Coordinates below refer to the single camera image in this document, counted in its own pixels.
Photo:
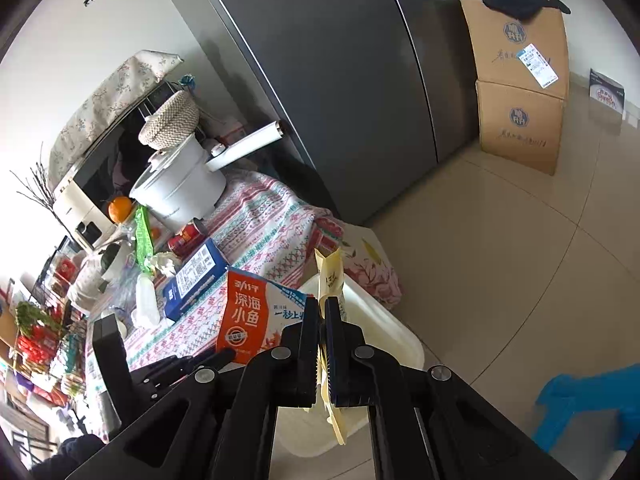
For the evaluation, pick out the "grey refrigerator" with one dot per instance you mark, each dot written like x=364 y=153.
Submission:
x=320 y=85

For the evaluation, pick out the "person's left forearm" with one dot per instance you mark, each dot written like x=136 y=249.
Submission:
x=70 y=460

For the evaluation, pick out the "blue paper carton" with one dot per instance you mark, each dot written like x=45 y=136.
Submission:
x=197 y=275

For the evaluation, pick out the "patterned red green tablecloth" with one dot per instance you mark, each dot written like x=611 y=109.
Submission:
x=270 y=220

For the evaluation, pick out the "red can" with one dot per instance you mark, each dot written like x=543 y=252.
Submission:
x=187 y=239

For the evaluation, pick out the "white electric pot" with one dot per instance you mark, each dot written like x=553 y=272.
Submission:
x=180 y=185

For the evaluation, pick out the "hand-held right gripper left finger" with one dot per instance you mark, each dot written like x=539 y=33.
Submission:
x=312 y=355

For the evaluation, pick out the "green snack bag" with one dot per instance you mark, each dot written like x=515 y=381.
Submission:
x=144 y=240

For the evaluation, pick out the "white tissue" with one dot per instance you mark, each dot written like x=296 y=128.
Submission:
x=164 y=263

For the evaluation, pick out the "white oven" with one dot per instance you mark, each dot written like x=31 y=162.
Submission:
x=95 y=180

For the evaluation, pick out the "orange and white snack bag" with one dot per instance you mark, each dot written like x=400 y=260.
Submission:
x=250 y=315

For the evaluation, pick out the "blue plastic stool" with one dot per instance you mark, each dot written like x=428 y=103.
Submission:
x=585 y=400

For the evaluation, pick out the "woven straw basket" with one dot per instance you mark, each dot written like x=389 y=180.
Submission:
x=170 y=120

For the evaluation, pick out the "white plastic bin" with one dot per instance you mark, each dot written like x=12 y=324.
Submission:
x=385 y=325

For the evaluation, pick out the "floral printed cloth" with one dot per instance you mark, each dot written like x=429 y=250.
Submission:
x=372 y=270

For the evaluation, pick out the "yellow snack packet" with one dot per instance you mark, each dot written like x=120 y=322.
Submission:
x=330 y=275

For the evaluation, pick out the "small white appliance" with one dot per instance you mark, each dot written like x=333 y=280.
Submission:
x=95 y=275

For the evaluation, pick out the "small white printed box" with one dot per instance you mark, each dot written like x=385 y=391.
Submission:
x=606 y=91

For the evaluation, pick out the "dried branches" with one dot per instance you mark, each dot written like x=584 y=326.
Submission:
x=37 y=185

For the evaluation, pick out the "crushed clear plastic bottle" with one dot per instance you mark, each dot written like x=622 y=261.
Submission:
x=146 y=305

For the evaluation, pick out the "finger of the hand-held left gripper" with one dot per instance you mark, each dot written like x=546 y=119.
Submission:
x=160 y=367
x=210 y=359

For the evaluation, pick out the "cardboard box with label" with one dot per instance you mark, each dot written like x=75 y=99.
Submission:
x=510 y=50

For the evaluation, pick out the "orange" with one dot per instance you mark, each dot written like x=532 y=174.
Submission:
x=120 y=209
x=155 y=233

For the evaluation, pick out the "floral appliance cover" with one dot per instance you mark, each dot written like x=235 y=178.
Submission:
x=100 y=95

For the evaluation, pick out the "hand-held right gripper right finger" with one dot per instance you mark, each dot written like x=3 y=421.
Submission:
x=332 y=355

